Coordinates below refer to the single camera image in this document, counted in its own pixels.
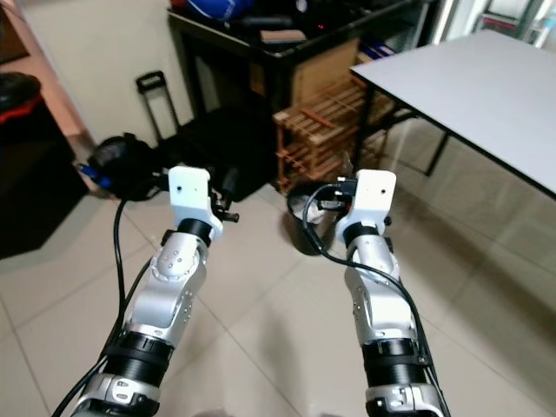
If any blue round ball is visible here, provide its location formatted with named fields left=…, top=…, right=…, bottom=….
left=187, top=0, right=257, bottom=20

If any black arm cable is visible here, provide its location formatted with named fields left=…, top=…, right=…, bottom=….
left=301, top=184, right=435, bottom=366
left=52, top=174, right=175, bottom=417

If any black trolley suitcase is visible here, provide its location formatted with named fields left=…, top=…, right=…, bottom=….
left=136, top=71, right=279, bottom=201

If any flat brown box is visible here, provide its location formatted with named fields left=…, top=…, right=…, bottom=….
left=261, top=30, right=309, bottom=44

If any crumpled white trash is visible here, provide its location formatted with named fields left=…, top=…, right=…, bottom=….
left=291, top=193, right=322, bottom=222

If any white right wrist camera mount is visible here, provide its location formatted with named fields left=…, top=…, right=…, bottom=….
left=343, top=170, right=396, bottom=240

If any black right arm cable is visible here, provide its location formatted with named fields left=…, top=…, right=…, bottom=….
left=301, top=184, right=435, bottom=366

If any brown cardboard sheet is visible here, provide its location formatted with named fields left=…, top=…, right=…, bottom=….
left=291, top=39, right=357, bottom=109

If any brown wooden rack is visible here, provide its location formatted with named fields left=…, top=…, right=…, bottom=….
left=274, top=83, right=396, bottom=196

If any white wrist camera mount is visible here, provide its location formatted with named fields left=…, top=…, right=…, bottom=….
left=168, top=166, right=214, bottom=234
left=343, top=170, right=396, bottom=240

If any large black bin red rim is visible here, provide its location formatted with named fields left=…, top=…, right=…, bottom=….
left=0, top=72, right=70, bottom=259

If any black backpack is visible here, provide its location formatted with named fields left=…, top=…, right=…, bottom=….
left=83, top=133, right=170, bottom=201

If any grey table with black legs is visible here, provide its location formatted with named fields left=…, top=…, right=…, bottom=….
left=350, top=30, right=556, bottom=199

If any small black rubbish bin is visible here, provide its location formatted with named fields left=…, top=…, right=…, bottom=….
left=285, top=181, right=348, bottom=257

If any black desk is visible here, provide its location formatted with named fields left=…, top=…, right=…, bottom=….
left=168, top=0, right=435, bottom=122

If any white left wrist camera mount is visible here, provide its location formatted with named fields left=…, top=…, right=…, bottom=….
left=168, top=166, right=214, bottom=234

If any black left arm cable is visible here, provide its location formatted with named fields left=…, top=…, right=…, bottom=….
left=52, top=174, right=175, bottom=417

